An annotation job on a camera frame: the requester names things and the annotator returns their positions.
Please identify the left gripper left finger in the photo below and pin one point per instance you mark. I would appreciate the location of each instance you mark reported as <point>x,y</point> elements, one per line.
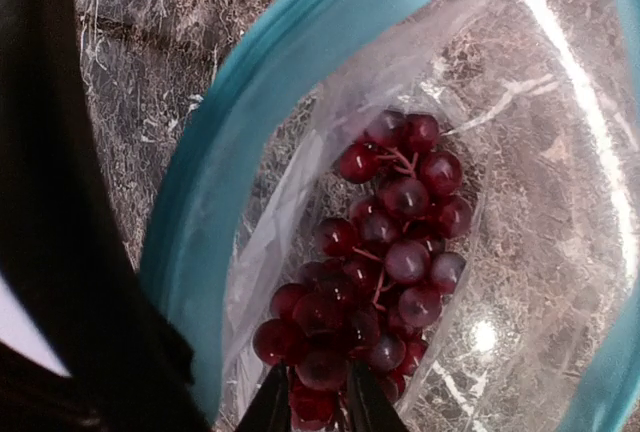
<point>269,411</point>

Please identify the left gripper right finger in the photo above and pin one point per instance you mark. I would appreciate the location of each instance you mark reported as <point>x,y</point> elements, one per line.
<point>368,408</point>

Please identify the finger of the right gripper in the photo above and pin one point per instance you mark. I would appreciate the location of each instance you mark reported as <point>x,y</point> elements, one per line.
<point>61,252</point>

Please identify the purple fake grape bunch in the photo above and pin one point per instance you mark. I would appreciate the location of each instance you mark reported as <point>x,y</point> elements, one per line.
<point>383,274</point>

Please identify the clear zip bag blue seal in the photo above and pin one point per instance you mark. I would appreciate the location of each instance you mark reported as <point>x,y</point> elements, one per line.
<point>538,99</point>

